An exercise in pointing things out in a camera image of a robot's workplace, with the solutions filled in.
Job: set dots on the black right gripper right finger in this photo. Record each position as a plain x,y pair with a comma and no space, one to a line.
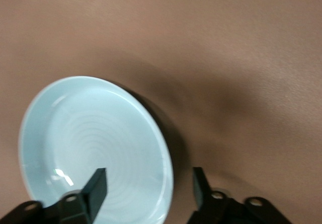
201,191

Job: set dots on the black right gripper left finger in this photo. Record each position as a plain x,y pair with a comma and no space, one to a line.
96,191

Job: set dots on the light blue round plate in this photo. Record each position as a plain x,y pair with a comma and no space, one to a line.
75,133

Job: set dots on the brown table cover sheet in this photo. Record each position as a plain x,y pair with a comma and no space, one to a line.
226,45

